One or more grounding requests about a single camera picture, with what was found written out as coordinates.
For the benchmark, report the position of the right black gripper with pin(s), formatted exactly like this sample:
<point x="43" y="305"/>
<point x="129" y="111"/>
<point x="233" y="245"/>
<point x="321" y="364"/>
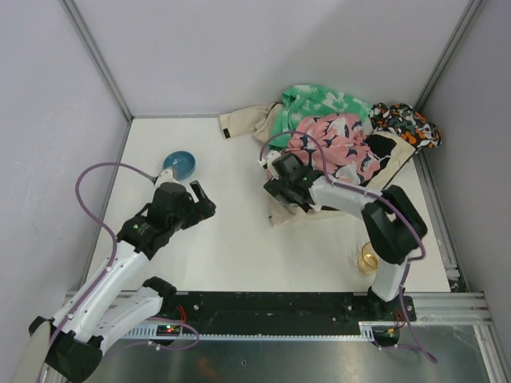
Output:
<point x="280" y="188"/>

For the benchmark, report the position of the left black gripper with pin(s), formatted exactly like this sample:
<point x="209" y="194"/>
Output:
<point x="196" y="209"/>

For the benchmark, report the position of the pink patterned cloth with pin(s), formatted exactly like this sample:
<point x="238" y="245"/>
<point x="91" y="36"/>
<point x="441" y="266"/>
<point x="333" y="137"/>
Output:
<point x="335" y="143"/>

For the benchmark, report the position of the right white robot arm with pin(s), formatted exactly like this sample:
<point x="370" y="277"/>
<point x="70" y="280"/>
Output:
<point x="393" y="224"/>

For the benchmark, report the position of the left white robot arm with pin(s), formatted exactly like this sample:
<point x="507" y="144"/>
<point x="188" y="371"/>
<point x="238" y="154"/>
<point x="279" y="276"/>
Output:
<point x="83" y="330"/>

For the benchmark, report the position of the green white tie-dye cloth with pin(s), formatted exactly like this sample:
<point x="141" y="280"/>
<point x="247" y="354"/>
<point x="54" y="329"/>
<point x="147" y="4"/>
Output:
<point x="300" y="101"/>

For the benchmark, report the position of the black orange patterned cloth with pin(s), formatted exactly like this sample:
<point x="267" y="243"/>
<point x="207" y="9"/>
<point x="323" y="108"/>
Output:
<point x="406" y="122"/>

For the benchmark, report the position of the blue bowl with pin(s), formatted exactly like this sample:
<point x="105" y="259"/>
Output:
<point x="182" y="164"/>

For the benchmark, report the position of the amber transparent cup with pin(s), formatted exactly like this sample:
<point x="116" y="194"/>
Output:
<point x="368" y="259"/>

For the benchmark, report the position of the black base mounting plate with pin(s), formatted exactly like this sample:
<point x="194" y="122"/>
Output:
<point x="282" y="314"/>

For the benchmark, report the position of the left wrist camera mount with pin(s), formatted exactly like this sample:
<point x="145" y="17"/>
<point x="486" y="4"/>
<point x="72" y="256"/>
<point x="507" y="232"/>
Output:
<point x="165" y="176"/>

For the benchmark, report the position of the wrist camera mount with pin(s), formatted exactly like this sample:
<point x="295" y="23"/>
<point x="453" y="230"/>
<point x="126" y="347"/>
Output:
<point x="165" y="176"/>
<point x="268" y="158"/>

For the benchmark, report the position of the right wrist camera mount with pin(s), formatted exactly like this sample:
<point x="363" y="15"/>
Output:
<point x="268" y="158"/>

